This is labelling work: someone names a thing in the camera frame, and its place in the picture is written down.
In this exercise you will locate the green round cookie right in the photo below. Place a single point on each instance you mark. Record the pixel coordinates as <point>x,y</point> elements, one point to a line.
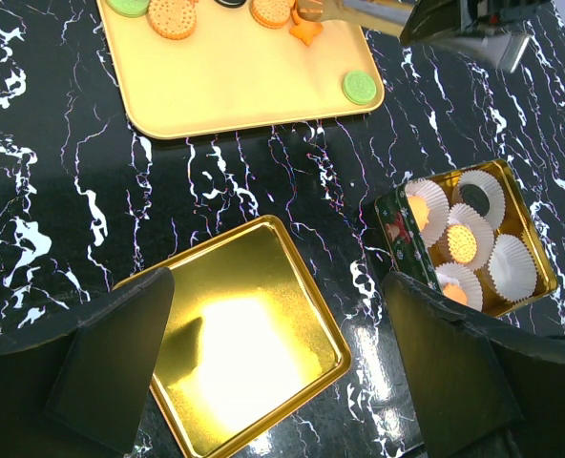
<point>359,87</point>

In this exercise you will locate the white paper cup top-right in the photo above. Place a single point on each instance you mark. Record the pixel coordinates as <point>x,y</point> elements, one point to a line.
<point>490,185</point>

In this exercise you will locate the orange sandwich cookie bottom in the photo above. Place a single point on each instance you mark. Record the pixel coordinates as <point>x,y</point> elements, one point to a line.
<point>461,243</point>

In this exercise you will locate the black round cookie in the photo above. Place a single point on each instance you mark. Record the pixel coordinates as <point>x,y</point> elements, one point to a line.
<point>231,4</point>
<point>476,198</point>

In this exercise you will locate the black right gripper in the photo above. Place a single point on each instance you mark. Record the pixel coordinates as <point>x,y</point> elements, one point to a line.
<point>434,20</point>

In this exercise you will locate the yellow plastic tray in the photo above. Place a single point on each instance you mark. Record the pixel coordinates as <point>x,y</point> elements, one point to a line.
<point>232,73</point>

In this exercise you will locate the white paper cup bottom-left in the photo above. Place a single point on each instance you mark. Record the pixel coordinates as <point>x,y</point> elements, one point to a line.
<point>459,274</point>

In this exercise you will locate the gold square cookie tin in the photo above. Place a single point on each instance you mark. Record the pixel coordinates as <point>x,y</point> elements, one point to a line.
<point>411,256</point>

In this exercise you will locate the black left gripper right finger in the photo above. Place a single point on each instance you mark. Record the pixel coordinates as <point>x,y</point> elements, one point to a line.
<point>480,387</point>

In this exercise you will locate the green round cookie left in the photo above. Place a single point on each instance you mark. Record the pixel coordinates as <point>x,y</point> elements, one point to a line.
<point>129,8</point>

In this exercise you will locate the yellow star cookie lower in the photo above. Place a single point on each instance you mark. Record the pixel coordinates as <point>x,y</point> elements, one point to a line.
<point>304,30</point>

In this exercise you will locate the gold tin lid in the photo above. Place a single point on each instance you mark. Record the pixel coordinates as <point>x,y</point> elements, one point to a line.
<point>249,339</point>

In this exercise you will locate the orange sandwich cookie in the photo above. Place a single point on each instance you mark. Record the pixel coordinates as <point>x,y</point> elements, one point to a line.
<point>461,243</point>
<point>272,14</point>
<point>455,293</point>
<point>172,19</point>

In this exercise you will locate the white paper cup bottom-right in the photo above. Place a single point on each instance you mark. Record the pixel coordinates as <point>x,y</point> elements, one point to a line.
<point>512,269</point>

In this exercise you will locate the orange scalloped cookie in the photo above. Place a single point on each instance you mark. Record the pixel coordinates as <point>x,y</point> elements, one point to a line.
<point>420,210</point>

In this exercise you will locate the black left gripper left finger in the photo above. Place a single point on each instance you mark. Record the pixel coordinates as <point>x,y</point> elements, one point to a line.
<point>74,385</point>

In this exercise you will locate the white paper cup top-left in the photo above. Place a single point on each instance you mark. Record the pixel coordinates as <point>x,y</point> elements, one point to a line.
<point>439,208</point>

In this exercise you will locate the white paper cup centre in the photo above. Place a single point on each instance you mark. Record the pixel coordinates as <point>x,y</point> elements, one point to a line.
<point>462,214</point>

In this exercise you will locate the green round cookie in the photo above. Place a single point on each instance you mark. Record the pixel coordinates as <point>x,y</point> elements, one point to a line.
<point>359,87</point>
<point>129,8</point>

